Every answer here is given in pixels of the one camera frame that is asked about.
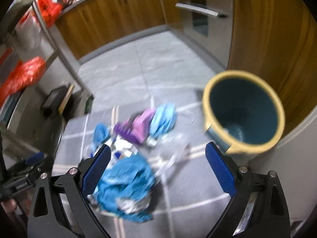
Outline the purple spray bottle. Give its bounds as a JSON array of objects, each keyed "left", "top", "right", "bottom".
[{"left": 113, "top": 123, "right": 139, "bottom": 144}]

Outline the teal and yellow trash bin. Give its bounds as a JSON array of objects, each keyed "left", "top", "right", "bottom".
[{"left": 202, "top": 70, "right": 285, "bottom": 155}]

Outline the wooden kitchen cabinet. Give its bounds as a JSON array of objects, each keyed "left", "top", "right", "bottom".
[{"left": 56, "top": 0, "right": 180, "bottom": 59}]

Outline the person's left hand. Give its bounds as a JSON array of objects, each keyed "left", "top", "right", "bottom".
[{"left": 1, "top": 199, "right": 17, "bottom": 215}]

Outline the blue crumpled glove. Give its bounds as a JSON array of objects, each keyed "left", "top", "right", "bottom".
[{"left": 92, "top": 123, "right": 110, "bottom": 150}]

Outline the blue crumpled tissue pile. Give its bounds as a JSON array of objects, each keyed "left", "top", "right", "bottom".
[{"left": 94, "top": 154, "right": 155, "bottom": 223}]

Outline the grey checked tablecloth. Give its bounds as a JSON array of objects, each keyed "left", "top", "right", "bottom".
[{"left": 53, "top": 101, "right": 230, "bottom": 237}]

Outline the pink crumpled wrapper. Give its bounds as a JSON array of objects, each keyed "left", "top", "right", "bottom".
[{"left": 127, "top": 108, "right": 156, "bottom": 144}]

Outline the metal shelf rack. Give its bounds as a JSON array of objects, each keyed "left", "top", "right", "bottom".
[{"left": 1, "top": 0, "right": 94, "bottom": 158}]

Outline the blue face mask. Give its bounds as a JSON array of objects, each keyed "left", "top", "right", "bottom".
[{"left": 149, "top": 103, "right": 177, "bottom": 139}]

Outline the red plastic bag lower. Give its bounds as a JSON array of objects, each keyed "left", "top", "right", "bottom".
[{"left": 1, "top": 57, "right": 46, "bottom": 106}]

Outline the red plastic bag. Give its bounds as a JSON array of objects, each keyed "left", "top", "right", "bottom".
[
  {"left": 1, "top": 57, "right": 46, "bottom": 106},
  {"left": 36, "top": 0, "right": 63, "bottom": 27}
]

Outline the white plastic bag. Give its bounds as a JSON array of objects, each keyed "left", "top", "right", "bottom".
[{"left": 15, "top": 8, "right": 42, "bottom": 51}]

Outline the red plastic bag upper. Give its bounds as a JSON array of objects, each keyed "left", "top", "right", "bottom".
[{"left": 36, "top": 0, "right": 63, "bottom": 27}]

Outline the wooden tall cupboard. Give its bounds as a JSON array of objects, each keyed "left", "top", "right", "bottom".
[{"left": 228, "top": 0, "right": 316, "bottom": 134}]

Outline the steel oven with handles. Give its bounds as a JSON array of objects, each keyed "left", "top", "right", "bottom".
[{"left": 175, "top": 0, "right": 233, "bottom": 69}]

